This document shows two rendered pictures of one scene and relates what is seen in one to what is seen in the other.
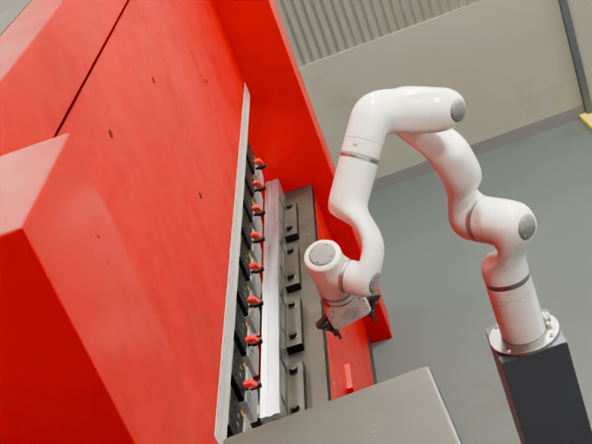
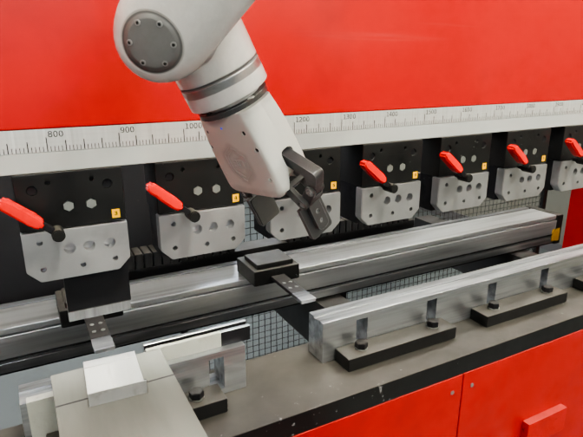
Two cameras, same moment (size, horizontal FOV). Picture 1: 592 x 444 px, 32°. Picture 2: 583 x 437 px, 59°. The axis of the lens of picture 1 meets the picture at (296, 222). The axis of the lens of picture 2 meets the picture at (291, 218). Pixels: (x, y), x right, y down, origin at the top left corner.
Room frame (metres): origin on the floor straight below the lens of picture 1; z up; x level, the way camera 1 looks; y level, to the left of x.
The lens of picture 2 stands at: (1.82, -0.50, 1.50)
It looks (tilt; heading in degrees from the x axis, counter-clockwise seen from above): 17 degrees down; 54
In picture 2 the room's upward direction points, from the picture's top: straight up
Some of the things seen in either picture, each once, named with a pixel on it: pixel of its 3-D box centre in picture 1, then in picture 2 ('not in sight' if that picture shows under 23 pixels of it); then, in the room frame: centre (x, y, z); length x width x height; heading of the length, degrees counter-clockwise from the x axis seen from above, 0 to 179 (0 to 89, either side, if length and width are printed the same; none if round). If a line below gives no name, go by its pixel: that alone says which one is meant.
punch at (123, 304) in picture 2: not in sight; (97, 290); (2.03, 0.33, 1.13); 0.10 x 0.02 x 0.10; 172
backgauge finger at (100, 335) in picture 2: not in sight; (94, 315); (2.05, 0.48, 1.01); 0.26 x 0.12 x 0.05; 82
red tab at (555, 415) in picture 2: (351, 383); (543, 425); (3.02, 0.03, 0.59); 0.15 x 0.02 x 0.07; 172
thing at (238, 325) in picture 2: not in sight; (198, 341); (2.19, 0.31, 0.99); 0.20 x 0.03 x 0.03; 172
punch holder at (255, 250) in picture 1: (240, 241); (512, 161); (2.99, 0.19, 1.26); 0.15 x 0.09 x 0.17; 172
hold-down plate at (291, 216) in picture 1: (291, 221); not in sight; (3.80, 0.02, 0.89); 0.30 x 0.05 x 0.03; 172
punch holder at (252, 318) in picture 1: (235, 305); (380, 179); (2.59, 0.25, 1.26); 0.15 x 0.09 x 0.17; 172
